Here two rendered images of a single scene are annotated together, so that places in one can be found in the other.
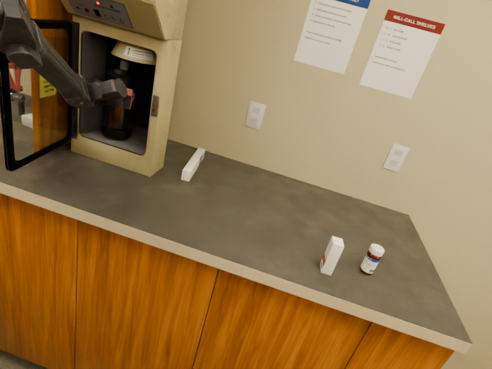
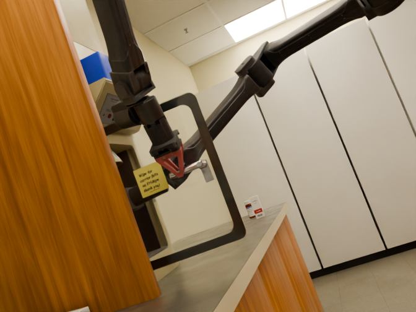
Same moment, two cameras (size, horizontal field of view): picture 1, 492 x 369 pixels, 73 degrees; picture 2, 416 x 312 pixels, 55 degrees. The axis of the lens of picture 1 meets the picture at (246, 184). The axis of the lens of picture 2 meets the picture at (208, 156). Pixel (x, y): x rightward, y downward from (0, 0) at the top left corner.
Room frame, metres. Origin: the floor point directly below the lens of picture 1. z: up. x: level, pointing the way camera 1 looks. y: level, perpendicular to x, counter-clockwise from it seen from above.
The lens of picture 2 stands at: (0.64, 1.65, 1.12)
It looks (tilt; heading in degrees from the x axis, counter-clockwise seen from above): 6 degrees up; 279
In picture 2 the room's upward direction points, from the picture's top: 21 degrees counter-clockwise
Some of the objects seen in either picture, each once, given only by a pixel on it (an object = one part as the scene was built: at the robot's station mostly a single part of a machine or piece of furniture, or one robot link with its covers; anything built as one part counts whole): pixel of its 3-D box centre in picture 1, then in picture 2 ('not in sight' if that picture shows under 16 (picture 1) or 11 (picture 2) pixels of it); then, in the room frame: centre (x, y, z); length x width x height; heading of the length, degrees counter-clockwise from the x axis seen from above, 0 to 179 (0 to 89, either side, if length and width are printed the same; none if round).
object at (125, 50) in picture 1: (139, 50); not in sight; (1.17, 0.47, 1.34); 0.18 x 0.18 x 0.05
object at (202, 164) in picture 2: not in sight; (188, 169); (0.85, 0.68, 1.20); 0.10 x 0.05 x 0.03; 1
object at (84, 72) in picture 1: (133, 91); not in sight; (1.20, 0.49, 1.19); 0.26 x 0.24 x 0.35; 84
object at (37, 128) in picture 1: (41, 92); (166, 182); (0.92, 0.65, 1.19); 0.30 x 0.01 x 0.40; 1
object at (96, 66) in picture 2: not in sight; (97, 76); (1.03, 0.58, 1.56); 0.10 x 0.10 x 0.09; 84
